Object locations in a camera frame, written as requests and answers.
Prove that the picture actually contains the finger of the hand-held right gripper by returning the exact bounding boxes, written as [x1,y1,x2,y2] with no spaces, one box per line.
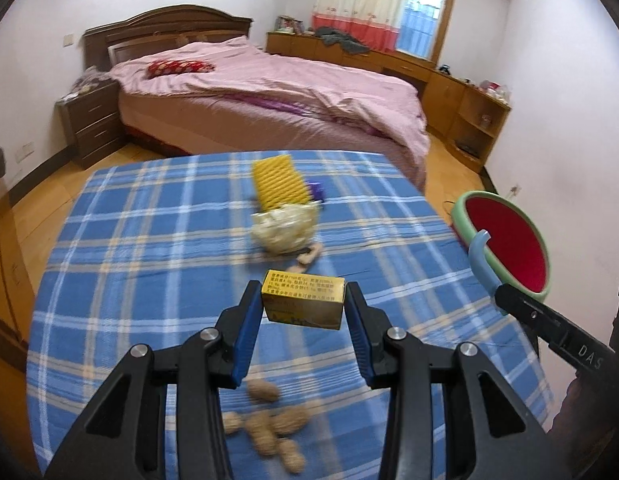
[493,282,569,355]

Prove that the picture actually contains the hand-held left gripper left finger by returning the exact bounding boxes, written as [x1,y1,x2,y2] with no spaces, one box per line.
[44,280,264,480]

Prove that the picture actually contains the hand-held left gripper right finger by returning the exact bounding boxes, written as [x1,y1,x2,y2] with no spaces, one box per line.
[343,281,550,480]

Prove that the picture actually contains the small yellow box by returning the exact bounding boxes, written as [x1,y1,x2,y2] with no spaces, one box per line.
[261,270,347,331]

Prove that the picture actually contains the watermelon shaped bin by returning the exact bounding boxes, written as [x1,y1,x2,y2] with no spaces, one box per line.
[450,190,551,303]

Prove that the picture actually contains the beige scrap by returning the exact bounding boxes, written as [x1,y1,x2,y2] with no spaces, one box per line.
[294,242,323,267]

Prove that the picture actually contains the pile of peanuts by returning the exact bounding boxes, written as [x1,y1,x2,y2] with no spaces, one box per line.
[224,379,311,474]

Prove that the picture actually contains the crumpled white plastic bag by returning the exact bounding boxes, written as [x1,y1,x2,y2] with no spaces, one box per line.
[252,202,319,254]

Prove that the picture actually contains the blue plaid blanket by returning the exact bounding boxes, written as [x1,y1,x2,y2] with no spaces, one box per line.
[27,150,555,480]

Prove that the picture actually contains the yellow foam fruit net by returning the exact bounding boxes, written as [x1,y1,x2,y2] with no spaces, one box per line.
[253,156,310,211]

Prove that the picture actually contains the white bottles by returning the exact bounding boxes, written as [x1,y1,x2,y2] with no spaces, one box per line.
[479,80,510,101]

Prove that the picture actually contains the long wooden cabinet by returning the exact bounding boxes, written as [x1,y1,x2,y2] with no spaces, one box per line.
[266,30,513,175]

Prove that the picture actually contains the pink quilt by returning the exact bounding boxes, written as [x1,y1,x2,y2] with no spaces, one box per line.
[108,37,430,191]

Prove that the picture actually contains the dark wooden nightstand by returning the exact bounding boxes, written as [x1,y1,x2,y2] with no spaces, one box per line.
[56,80,128,170]

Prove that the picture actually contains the red floral pillow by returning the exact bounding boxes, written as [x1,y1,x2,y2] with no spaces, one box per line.
[146,59,215,80]

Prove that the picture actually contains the crumpled clothes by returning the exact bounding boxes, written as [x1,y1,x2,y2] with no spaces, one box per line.
[64,66,113,101]

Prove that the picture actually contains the grey clothes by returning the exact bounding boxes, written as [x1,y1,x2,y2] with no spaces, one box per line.
[314,26,371,55]

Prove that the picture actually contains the row of books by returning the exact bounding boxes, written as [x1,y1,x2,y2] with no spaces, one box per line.
[274,15,305,36]

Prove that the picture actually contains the wooden bed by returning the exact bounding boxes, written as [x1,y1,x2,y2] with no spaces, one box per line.
[83,4,430,193]

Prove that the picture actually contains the floral curtain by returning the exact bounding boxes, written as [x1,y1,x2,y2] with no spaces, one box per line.
[312,0,415,53]

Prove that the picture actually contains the window with wooden frame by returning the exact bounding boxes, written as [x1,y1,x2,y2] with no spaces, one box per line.
[395,0,460,67]

